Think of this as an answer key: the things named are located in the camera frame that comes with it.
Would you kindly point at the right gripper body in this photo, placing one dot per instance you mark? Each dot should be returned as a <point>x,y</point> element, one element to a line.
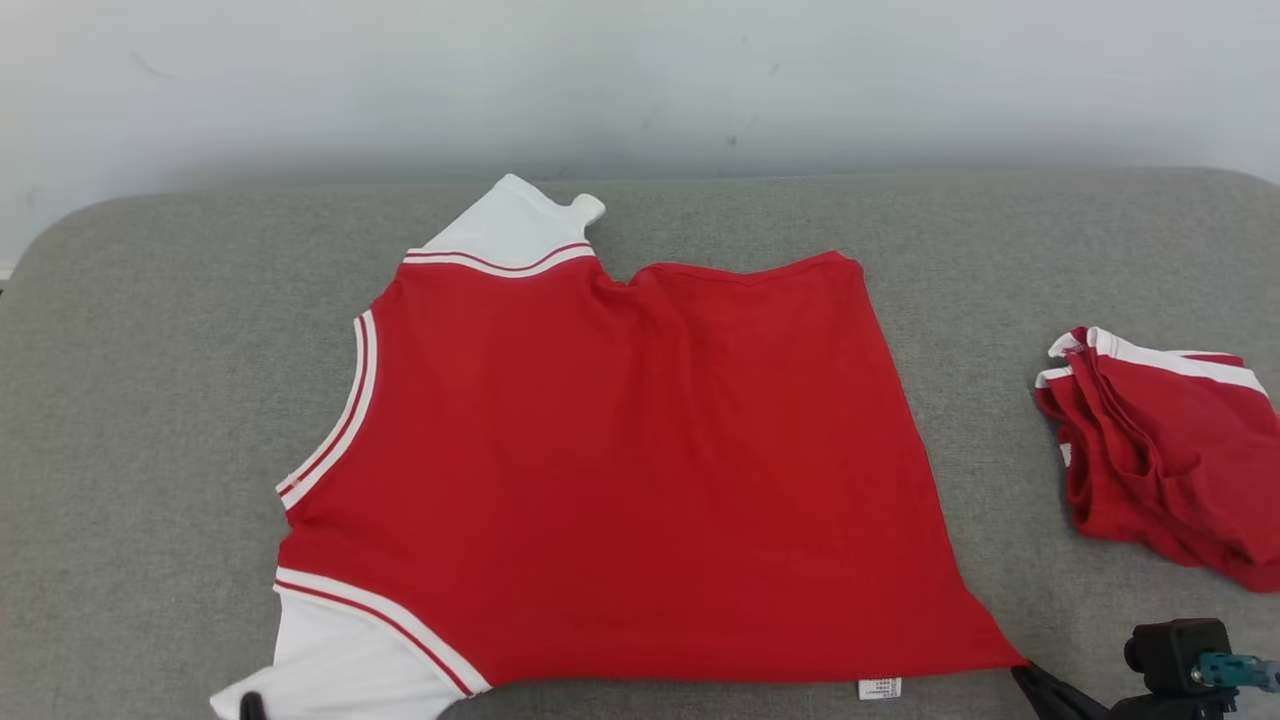
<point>1170,710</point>

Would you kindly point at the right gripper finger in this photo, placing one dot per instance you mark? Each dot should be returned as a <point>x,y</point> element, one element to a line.
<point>1060,705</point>

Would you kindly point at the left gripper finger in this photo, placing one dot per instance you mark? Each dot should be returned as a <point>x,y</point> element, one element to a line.
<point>253,708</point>

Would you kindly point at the red shorts with white trim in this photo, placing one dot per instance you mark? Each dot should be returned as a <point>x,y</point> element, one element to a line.
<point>1170,450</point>

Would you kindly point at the red jersey with white sleeves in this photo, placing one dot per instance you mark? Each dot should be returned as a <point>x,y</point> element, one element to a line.
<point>620,450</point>

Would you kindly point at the grey fabric sofa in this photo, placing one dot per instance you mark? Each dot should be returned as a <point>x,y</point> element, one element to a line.
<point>150,400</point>

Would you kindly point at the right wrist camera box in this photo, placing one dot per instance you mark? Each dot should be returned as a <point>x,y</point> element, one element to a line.
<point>1175,655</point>

